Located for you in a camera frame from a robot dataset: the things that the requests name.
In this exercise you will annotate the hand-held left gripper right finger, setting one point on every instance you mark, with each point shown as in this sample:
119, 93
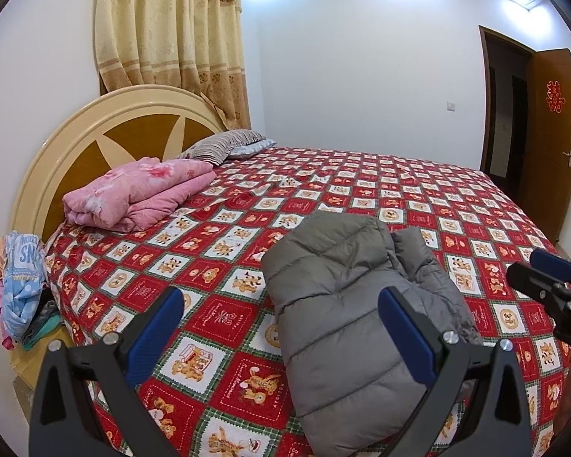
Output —
407, 333

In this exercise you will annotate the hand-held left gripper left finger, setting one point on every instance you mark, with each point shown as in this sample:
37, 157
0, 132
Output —
154, 333

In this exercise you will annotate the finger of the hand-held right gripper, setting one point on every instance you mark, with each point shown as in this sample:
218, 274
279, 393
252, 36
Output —
528, 278
549, 261

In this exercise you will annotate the grey puffer jacket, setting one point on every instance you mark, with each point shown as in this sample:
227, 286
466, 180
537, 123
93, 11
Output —
342, 295

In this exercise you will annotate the brown wooden door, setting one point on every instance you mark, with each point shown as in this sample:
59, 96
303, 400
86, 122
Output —
549, 152

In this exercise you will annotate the teal cloth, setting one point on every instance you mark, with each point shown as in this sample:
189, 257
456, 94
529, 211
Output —
43, 328

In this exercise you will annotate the bed with red printed bedspread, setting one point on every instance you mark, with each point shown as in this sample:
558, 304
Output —
219, 228

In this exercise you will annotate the beige nightstand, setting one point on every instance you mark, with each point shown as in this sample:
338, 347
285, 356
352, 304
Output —
28, 366

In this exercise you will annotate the light blue printed cloth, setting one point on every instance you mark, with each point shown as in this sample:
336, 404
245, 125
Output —
24, 281

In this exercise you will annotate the pink folded blanket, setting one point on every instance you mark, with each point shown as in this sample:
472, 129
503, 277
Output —
133, 190

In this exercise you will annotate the red paper door decoration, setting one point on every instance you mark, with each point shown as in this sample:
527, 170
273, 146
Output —
555, 97

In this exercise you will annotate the striped pillow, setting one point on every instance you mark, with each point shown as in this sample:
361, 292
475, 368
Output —
219, 145

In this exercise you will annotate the grey-blue pillow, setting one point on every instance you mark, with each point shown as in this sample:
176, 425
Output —
254, 148

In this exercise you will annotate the cream and wooden round headboard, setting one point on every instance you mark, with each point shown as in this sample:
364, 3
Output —
76, 138

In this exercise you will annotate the beige patterned curtain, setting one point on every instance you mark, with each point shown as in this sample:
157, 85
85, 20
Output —
171, 38

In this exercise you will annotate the dark brown door frame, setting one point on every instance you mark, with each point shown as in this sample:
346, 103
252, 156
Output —
485, 104

